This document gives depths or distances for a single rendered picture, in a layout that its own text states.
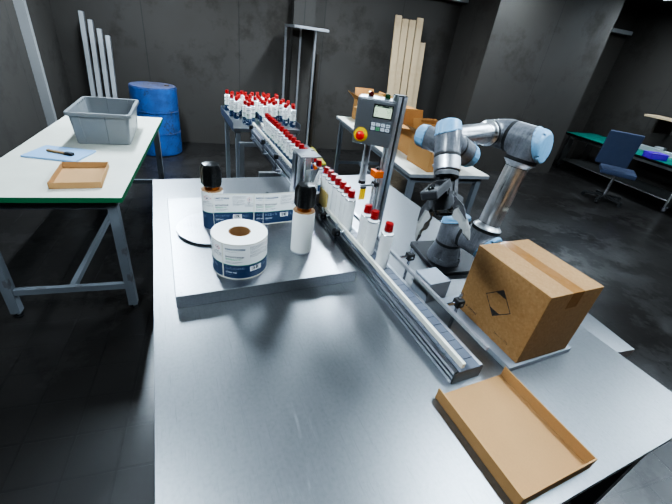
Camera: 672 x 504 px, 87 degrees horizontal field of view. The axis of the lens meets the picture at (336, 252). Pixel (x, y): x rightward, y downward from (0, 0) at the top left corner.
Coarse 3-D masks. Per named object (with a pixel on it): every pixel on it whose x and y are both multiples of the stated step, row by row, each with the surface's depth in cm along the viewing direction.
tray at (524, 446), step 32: (480, 384) 108; (512, 384) 108; (480, 416) 98; (512, 416) 99; (544, 416) 99; (480, 448) 88; (512, 448) 91; (544, 448) 92; (576, 448) 92; (512, 480) 84; (544, 480) 85
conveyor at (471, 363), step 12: (348, 240) 164; (360, 252) 156; (396, 276) 144; (408, 288) 138; (408, 312) 125; (420, 324) 121; (432, 324) 121; (432, 336) 116; (444, 336) 117; (456, 348) 113; (468, 360) 109
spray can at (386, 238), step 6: (390, 222) 138; (384, 228) 139; (390, 228) 138; (384, 234) 139; (390, 234) 138; (384, 240) 140; (390, 240) 140; (378, 246) 143; (384, 246) 141; (390, 246) 142; (378, 252) 144; (384, 252) 142; (378, 258) 144; (384, 258) 144; (378, 264) 145; (384, 264) 145
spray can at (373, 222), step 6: (372, 210) 146; (378, 210) 147; (372, 216) 146; (378, 216) 147; (372, 222) 146; (378, 222) 147; (366, 228) 150; (372, 228) 148; (366, 234) 150; (372, 234) 149; (366, 240) 151; (372, 240) 151; (366, 246) 153; (372, 246) 153; (372, 252) 155
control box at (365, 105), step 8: (360, 96) 147; (376, 96) 152; (360, 104) 148; (368, 104) 148; (384, 104) 146; (392, 104) 146; (360, 112) 150; (368, 112) 149; (360, 120) 151; (368, 120) 151; (376, 120) 150; (384, 120) 149; (392, 120) 149; (360, 128) 153; (368, 128) 152; (368, 136) 154; (376, 136) 153; (384, 136) 153; (368, 144) 156; (376, 144) 155; (384, 144) 154
